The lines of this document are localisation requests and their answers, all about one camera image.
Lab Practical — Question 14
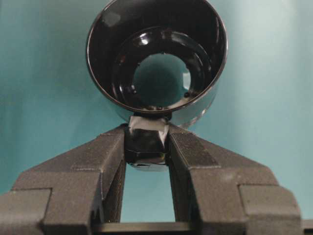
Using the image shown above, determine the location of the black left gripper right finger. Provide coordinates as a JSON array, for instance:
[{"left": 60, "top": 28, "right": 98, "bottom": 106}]
[{"left": 168, "top": 125, "right": 302, "bottom": 235}]

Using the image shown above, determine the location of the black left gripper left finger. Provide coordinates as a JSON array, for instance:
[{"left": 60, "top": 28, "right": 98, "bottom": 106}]
[{"left": 0, "top": 125, "right": 125, "bottom": 235}]

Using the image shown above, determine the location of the black cup holder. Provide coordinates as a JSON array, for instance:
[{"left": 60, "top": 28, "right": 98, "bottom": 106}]
[{"left": 86, "top": 0, "right": 228, "bottom": 170}]

